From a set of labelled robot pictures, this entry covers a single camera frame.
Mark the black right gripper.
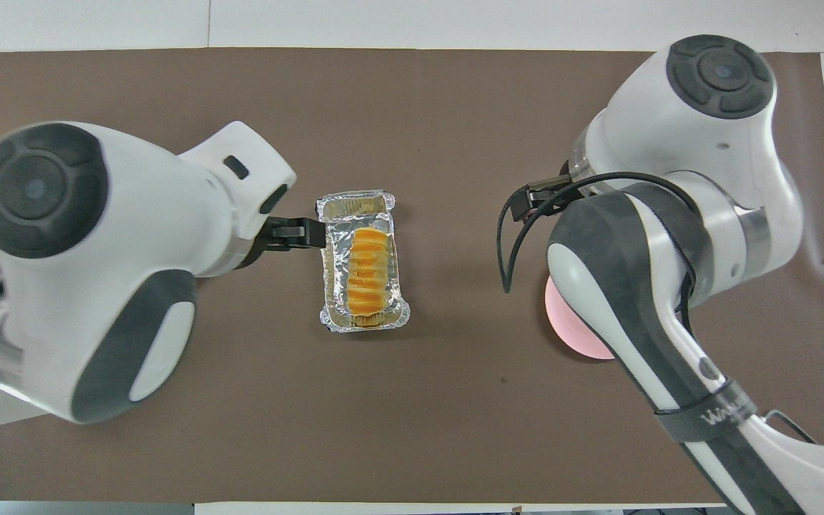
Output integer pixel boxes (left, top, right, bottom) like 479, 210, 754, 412
511, 175, 579, 222

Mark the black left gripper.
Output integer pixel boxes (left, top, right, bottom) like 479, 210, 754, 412
235, 215, 328, 270

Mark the aluminium foil tray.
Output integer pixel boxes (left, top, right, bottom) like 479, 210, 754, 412
315, 190, 411, 333

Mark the sliced yellow bread loaf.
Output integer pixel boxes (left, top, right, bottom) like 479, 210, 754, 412
346, 227, 391, 328

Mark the brown table mat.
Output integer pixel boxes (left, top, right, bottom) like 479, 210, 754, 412
0, 49, 824, 504

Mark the pink round plate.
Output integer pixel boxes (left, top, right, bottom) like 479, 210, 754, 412
544, 275, 617, 361

